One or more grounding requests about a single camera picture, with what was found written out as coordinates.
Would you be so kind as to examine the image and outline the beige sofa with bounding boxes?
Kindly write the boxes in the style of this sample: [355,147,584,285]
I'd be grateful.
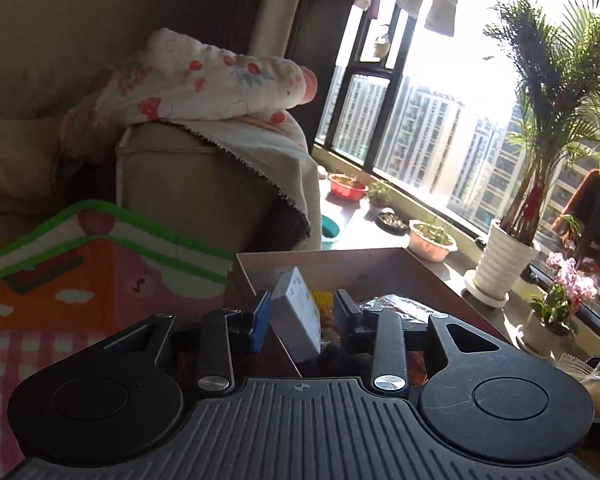
[0,0,323,256]

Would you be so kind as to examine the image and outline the small hanging ornament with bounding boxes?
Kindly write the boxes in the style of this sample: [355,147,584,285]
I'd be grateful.
[372,25,392,58]

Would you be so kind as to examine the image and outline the red snack packet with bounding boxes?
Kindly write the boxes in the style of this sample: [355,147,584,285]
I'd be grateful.
[355,294,448,323]

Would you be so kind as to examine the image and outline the dark shallow plant dish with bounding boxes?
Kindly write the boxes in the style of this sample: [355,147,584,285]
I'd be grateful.
[375,211,411,235]

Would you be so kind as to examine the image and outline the black window frame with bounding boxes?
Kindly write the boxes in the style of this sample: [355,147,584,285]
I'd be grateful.
[312,0,600,341]

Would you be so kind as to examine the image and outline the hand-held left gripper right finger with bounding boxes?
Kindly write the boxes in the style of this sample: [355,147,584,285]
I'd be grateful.
[333,288,516,395]

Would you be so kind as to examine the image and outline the cardboard box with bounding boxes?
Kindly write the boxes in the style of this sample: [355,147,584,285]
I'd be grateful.
[225,247,513,380]

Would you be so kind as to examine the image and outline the floral white blanket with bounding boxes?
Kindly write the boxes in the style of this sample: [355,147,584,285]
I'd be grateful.
[60,27,311,161]

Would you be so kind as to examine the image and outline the red basin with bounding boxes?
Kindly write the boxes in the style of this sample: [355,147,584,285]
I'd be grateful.
[327,173,369,200]

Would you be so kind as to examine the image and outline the yellow corn toy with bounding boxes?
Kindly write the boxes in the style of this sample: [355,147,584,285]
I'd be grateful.
[312,289,337,318]

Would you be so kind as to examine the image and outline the brown hanging garment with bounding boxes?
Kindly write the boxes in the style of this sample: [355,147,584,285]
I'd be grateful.
[552,170,600,283]

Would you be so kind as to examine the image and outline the colourful green-edged play mat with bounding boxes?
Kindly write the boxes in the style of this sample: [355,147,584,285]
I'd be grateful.
[0,200,236,333]

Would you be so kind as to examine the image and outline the pink orchid in white pot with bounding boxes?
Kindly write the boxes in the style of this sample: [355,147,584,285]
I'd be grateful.
[517,252,598,356]

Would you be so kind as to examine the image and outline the palm in white ribbed pot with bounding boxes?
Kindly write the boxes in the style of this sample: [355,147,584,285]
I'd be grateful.
[462,0,600,308]

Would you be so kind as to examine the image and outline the small green potted plant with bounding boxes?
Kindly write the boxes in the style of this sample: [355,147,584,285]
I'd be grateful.
[367,180,393,211]

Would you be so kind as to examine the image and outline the small white box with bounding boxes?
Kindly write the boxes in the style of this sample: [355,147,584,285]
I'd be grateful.
[270,266,323,361]

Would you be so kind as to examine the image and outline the grey fringed sofa cover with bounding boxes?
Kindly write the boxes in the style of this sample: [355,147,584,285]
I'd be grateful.
[117,112,323,251]

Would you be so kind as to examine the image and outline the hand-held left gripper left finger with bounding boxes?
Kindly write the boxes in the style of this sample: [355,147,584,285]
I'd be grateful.
[97,289,273,395]

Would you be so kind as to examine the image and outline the teal basin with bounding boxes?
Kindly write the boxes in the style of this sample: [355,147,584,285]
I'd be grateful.
[321,214,342,247]

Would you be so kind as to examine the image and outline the pink flower pot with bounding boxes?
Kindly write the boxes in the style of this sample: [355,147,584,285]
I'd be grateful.
[408,217,458,262]

